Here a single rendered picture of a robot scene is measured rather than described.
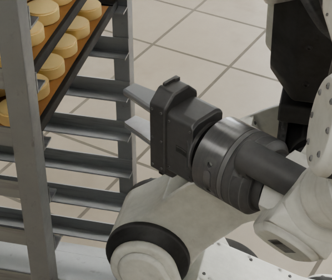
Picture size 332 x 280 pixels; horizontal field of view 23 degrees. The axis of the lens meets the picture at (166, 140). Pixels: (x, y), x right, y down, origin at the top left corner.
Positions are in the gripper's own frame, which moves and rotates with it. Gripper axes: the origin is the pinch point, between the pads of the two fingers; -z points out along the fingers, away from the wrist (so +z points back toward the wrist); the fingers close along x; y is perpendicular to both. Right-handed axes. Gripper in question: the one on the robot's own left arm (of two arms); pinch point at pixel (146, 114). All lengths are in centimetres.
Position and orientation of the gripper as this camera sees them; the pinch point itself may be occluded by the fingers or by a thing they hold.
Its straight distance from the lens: 96.6
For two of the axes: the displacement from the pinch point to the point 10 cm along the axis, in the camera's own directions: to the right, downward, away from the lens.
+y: -6.8, 4.3, -5.9
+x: 0.0, -8.1, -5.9
